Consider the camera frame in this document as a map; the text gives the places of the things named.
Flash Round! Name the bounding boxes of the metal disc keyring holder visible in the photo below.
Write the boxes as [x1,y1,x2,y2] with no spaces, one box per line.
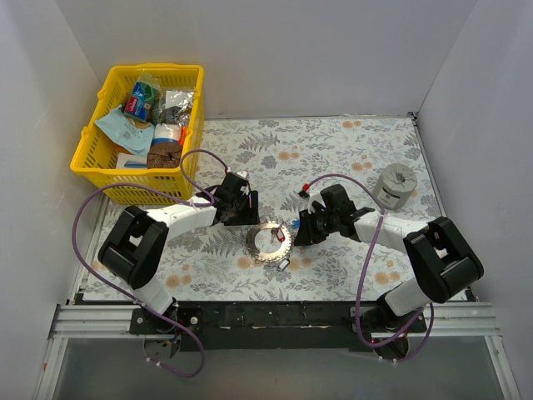
[244,221,292,265]

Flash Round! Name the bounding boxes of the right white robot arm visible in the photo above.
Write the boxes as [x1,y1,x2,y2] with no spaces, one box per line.
[294,184,484,332]

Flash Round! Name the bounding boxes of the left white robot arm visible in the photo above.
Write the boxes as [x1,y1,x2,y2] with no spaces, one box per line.
[97,172,260,333]

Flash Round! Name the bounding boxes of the black tag key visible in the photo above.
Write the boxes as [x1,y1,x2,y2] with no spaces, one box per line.
[277,258,290,272]

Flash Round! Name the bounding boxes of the grey paper wrapped roll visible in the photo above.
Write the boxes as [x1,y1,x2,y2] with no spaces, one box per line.
[372,163,418,210]

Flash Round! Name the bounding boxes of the floral table mat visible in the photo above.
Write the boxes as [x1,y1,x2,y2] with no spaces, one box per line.
[81,117,466,302]

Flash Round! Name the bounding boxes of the silver foil bag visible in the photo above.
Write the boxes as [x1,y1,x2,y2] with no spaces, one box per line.
[159,90,195,127]

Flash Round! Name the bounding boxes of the white blue box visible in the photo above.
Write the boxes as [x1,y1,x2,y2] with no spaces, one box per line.
[115,152,147,169]

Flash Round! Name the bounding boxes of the light blue paper pouch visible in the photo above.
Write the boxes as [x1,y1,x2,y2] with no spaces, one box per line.
[95,106,155,156]

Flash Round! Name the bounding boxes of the yellow plastic basket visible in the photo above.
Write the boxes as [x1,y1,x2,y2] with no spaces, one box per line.
[70,62,205,199]

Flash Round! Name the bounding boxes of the red blue snack pack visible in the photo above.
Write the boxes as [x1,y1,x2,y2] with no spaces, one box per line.
[123,94,152,123]

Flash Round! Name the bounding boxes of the green snack packet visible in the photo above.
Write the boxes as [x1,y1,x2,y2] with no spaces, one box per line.
[132,71,162,102]

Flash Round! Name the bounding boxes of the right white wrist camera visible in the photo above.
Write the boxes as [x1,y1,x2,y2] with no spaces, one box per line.
[298,183,324,213]

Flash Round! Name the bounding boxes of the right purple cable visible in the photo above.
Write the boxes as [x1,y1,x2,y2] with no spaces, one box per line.
[307,173,435,363]

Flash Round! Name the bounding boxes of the purple cable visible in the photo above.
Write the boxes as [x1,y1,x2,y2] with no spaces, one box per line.
[307,173,435,363]
[72,148,232,378]

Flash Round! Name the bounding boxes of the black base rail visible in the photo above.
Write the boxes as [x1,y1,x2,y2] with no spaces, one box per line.
[129,301,426,352]

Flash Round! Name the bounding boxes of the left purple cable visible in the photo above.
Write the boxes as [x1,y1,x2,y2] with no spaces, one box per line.
[72,148,232,378]

